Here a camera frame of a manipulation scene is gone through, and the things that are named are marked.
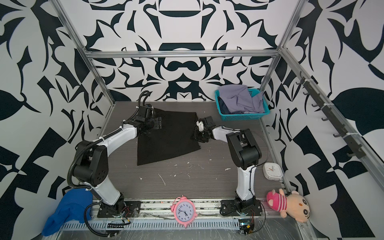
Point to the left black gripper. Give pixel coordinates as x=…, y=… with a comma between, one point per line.
x=158, y=121

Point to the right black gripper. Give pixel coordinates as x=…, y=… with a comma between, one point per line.
x=197, y=136

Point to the black skirt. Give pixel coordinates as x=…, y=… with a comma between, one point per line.
x=174, y=139

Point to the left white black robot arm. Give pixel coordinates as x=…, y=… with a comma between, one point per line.
x=90, y=167

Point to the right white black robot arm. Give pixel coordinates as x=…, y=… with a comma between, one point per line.
x=245, y=153

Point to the dark navy garment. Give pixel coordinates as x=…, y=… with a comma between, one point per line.
x=223, y=108

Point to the purple grey skirt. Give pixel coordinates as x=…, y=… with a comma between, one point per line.
x=239, y=100

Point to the pink alarm clock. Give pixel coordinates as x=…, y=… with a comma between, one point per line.
x=184, y=211

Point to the white square clock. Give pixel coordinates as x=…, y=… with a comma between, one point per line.
x=272, y=171

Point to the small green circuit board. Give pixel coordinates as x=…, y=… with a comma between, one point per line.
x=246, y=226

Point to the blue cloth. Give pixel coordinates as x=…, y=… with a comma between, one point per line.
x=71, y=207

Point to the pink plush pig toy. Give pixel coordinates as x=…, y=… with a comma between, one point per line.
x=293, y=205

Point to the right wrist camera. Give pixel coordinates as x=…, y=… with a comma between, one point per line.
x=200, y=125

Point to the white slotted cable duct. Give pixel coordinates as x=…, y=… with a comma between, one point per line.
x=202, y=224

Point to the black wall hook rack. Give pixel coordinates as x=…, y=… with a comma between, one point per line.
x=334, y=116

